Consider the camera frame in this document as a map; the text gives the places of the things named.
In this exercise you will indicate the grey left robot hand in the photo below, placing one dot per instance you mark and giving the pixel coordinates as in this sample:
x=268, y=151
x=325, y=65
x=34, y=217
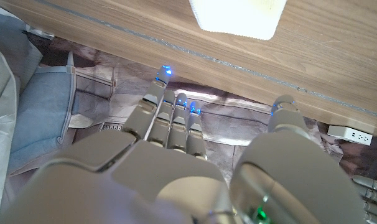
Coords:
x=375, y=196

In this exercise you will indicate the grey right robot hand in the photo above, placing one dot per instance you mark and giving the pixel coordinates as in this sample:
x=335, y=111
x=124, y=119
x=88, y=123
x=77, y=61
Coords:
x=151, y=174

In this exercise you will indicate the printed sofa backdrop cloth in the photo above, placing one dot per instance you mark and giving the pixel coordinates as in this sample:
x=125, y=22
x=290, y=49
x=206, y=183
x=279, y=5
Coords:
x=92, y=102

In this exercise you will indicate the pale yellow sponge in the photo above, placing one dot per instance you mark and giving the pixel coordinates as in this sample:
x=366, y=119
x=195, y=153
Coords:
x=238, y=15

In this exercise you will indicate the white power strip box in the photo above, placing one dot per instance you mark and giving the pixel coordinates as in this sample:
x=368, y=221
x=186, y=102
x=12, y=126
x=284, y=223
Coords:
x=350, y=135

